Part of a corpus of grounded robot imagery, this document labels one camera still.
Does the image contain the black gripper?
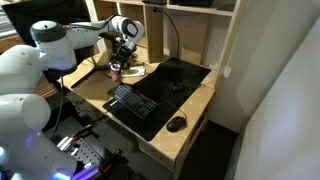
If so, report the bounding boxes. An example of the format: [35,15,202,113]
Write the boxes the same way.
[109,37,138,76]

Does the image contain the white paper stack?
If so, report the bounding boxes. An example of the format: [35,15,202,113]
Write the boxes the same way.
[120,65,147,78]

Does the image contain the black monitor stand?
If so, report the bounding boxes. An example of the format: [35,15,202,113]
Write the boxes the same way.
[70,31,119,89]

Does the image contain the black grey keyboard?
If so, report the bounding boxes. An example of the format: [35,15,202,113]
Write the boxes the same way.
[107,82,159,120]

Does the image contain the black desk mat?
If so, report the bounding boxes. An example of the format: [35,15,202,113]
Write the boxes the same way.
[102,58,212,143]

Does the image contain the flat black device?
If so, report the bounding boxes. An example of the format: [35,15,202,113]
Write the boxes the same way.
[142,0,168,6]

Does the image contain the black computer mouse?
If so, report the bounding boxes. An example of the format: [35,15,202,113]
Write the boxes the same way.
[165,116,187,133]

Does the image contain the wooden shelf hutch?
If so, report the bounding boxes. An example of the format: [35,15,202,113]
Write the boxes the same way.
[84,0,249,89]

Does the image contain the black box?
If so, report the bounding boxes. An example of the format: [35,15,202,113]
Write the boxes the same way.
[175,0,214,8]

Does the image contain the black curved monitor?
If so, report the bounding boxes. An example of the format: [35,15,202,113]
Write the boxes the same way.
[1,0,91,41]

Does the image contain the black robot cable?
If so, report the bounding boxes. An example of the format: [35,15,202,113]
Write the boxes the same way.
[46,74,66,138]

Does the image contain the thin red cable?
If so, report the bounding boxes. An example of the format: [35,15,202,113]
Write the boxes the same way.
[146,91,188,119]

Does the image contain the red handled clamp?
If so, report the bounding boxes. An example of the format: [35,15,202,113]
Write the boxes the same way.
[70,124,93,142]
[99,149,125,175]

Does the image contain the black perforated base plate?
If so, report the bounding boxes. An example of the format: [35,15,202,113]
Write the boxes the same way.
[49,116,134,180]

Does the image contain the white wall outlet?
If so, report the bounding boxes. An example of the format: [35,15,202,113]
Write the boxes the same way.
[223,65,232,79]

